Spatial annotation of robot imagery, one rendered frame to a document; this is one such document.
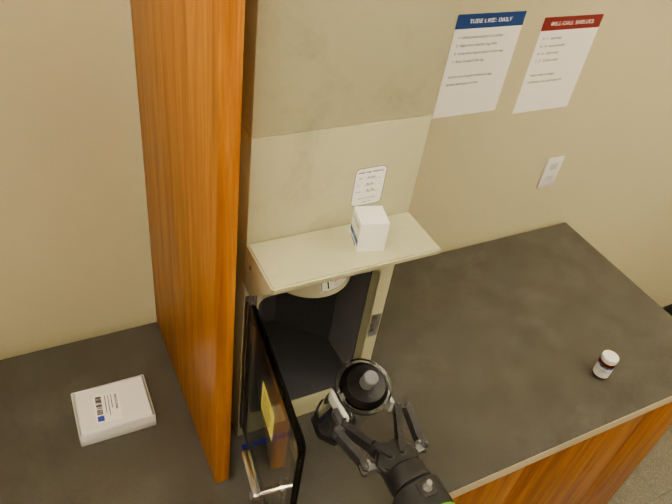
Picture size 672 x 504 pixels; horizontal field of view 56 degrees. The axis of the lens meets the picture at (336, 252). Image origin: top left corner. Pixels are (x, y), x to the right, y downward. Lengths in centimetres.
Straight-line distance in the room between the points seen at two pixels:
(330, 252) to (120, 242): 64
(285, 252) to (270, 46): 34
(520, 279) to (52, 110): 139
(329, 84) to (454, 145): 91
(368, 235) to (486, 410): 73
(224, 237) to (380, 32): 37
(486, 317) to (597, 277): 47
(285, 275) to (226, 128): 30
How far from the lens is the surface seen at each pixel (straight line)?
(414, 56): 100
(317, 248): 106
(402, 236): 112
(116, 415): 149
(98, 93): 133
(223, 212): 88
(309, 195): 104
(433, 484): 111
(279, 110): 93
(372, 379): 115
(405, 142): 108
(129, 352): 165
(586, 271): 218
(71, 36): 128
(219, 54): 76
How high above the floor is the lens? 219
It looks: 40 degrees down
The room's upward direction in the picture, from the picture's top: 10 degrees clockwise
